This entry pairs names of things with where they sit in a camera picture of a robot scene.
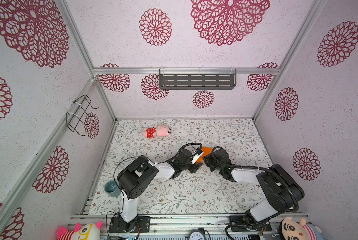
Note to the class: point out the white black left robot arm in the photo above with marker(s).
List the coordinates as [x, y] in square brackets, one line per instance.
[137, 176]

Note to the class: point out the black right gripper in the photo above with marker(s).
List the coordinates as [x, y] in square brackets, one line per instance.
[207, 159]

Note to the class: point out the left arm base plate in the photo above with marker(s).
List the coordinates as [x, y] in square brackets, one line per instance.
[137, 225]

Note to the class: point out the boy face plush toy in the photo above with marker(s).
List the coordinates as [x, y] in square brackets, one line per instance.
[291, 230]

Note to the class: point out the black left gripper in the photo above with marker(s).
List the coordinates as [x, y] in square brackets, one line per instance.
[193, 169]

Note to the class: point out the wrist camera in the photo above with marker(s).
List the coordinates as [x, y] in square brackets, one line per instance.
[190, 156]
[222, 156]

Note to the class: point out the grey wall shelf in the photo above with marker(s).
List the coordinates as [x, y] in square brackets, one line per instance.
[196, 81]

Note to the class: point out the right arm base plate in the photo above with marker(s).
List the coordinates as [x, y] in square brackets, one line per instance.
[242, 223]

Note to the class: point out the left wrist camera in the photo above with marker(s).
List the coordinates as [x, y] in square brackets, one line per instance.
[190, 156]

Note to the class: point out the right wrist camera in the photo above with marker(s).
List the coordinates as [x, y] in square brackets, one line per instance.
[222, 156]

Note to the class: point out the black wire wall rack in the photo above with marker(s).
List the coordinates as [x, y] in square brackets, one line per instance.
[76, 117]

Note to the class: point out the teal cup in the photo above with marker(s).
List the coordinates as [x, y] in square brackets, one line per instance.
[111, 188]

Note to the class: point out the round gauge clock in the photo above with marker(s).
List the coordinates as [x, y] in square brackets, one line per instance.
[197, 234]

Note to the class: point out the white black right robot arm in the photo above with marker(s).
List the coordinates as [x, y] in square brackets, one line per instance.
[282, 193]

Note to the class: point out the pink white plush toy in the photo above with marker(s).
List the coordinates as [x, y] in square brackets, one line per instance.
[86, 232]

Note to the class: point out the orange square paper sheet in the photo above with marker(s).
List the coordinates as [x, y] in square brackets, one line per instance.
[206, 151]

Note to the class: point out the pink pig plush toy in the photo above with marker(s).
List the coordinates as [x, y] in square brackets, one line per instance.
[159, 131]

